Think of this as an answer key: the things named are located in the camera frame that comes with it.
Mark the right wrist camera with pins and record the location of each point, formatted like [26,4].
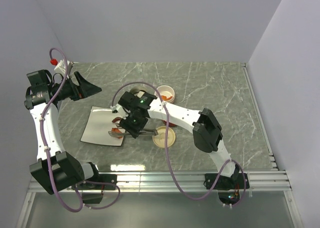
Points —
[119,110]

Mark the metal lunch tin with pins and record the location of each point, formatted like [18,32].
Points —
[138,91]

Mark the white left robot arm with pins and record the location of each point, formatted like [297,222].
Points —
[53,162]

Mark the beige round lid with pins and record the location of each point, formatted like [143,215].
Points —
[159,140]

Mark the dark red sausage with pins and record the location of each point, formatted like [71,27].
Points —
[117,119]

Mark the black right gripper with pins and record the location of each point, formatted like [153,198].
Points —
[125,124]

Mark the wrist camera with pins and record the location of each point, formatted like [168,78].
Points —
[60,67]
[119,110]

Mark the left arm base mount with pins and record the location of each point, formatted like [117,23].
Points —
[93,190]

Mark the metal serving tongs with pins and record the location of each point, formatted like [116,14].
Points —
[144,132]

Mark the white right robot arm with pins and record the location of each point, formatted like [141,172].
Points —
[136,109]

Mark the pink lunch bowl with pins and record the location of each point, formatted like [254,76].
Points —
[167,91]

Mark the orange fried chicken piece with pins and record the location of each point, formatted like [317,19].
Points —
[116,133]

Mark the red round lid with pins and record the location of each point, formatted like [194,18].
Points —
[170,124]

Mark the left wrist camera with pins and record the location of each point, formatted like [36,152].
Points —
[60,67]

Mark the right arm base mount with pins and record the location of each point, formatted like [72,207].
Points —
[229,191]

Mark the white square plate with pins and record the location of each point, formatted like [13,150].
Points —
[97,128]

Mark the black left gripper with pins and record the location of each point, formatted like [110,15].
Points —
[84,89]

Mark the orange fried shrimp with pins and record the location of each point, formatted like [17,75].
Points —
[165,98]

